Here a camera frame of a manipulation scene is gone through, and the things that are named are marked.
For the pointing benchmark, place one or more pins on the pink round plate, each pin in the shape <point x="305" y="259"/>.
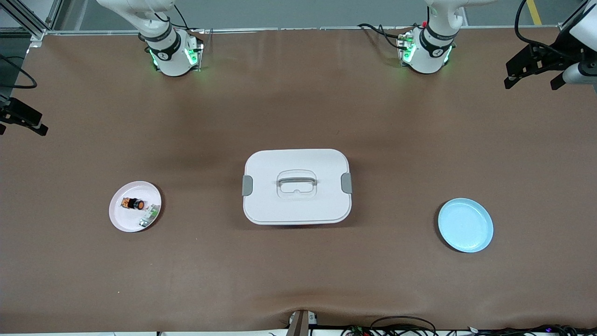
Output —
<point x="126" y="219"/>

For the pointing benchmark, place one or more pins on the white lidded storage box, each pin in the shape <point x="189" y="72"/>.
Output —
<point x="298" y="205"/>

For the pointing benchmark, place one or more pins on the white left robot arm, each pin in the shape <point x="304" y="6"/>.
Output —
<point x="431" y="51"/>

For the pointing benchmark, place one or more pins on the aluminium frame post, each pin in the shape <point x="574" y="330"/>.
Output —
<point x="565" y="25"/>
<point x="37" y="30"/>

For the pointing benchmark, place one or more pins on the light blue round plate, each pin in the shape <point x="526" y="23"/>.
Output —
<point x="466" y="226"/>

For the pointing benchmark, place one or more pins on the white green switch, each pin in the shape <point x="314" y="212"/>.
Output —
<point x="150" y="214"/>

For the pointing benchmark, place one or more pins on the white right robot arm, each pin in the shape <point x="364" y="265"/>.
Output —
<point x="170" y="56"/>

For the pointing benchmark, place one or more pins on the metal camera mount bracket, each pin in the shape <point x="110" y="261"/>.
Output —
<point x="298" y="324"/>

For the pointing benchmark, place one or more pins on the brown table cover sheet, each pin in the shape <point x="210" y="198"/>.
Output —
<point x="186" y="280"/>

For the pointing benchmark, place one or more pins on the orange black push-button switch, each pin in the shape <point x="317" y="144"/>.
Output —
<point x="133" y="203"/>

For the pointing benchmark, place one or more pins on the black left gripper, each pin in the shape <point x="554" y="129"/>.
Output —
<point x="548" y="58"/>

